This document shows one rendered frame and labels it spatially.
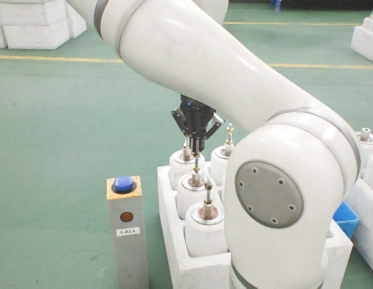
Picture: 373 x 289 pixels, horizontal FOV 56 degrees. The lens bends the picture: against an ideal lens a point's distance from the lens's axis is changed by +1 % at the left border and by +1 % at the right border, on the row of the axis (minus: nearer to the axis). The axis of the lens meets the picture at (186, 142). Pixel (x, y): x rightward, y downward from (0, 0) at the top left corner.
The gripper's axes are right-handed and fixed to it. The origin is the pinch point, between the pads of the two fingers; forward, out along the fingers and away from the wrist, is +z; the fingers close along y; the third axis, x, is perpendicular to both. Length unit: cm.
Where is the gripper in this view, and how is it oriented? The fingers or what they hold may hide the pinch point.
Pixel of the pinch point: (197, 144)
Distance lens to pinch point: 80.4
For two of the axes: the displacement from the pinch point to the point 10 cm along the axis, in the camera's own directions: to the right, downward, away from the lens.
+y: 8.6, 2.5, -4.5
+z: -0.1, 8.8, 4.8
